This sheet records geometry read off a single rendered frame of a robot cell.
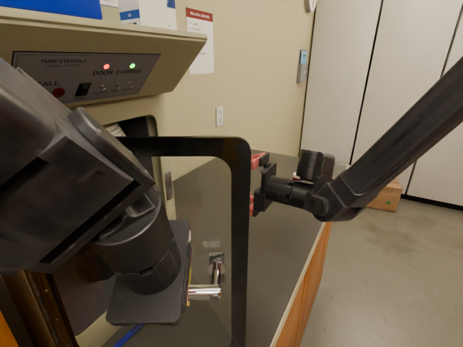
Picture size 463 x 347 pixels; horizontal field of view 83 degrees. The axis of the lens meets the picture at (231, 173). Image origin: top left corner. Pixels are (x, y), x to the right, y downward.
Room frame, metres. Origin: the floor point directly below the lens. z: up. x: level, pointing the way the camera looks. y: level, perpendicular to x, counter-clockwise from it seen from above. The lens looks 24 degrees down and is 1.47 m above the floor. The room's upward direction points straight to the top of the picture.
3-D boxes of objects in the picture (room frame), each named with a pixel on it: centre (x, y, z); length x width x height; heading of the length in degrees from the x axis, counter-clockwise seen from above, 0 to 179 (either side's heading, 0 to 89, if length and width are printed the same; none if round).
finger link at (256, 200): (0.56, -0.04, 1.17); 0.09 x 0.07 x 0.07; 60
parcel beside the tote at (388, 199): (2.54, -1.59, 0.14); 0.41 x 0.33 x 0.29; 67
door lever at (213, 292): (0.26, 0.06, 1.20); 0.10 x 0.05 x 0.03; 91
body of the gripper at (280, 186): (0.52, -0.10, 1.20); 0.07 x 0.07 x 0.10; 60
